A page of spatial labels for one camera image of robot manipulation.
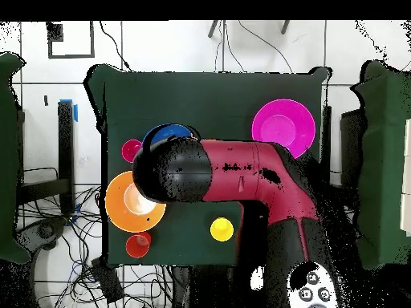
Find black power strip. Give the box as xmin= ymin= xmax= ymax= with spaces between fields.
xmin=90 ymin=256 xmax=125 ymax=305

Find black chair base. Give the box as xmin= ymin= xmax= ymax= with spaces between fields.
xmin=15 ymin=217 xmax=67 ymax=254

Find camera tripod legs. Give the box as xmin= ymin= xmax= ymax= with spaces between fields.
xmin=207 ymin=20 xmax=291 ymax=39

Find orange plastic cup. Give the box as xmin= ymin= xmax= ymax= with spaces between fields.
xmin=124 ymin=231 xmax=153 ymax=259

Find yellow plastic cup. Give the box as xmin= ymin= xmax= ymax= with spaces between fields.
xmin=210 ymin=217 xmax=235 ymax=242

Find dark blue plastic bowl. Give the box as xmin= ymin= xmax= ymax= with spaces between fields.
xmin=141 ymin=123 xmax=195 ymax=152

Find large pink plastic bowl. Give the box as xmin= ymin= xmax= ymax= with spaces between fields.
xmin=250 ymin=98 xmax=316 ymax=160

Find large orange plastic bowl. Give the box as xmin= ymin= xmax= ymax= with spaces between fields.
xmin=104 ymin=170 xmax=167 ymax=233

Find black metal frame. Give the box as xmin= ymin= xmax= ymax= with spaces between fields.
xmin=12 ymin=99 xmax=79 ymax=216

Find tangle of floor cables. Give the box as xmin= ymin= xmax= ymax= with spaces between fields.
xmin=15 ymin=185 xmax=174 ymax=308

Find dark green tablecloth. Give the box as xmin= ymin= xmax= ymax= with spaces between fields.
xmin=83 ymin=63 xmax=332 ymax=269

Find green cloth side table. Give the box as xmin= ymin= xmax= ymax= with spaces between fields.
xmin=0 ymin=52 xmax=31 ymax=265
xmin=351 ymin=59 xmax=411 ymax=270

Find crimson plastic cup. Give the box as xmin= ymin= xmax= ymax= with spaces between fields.
xmin=120 ymin=138 xmax=143 ymax=164

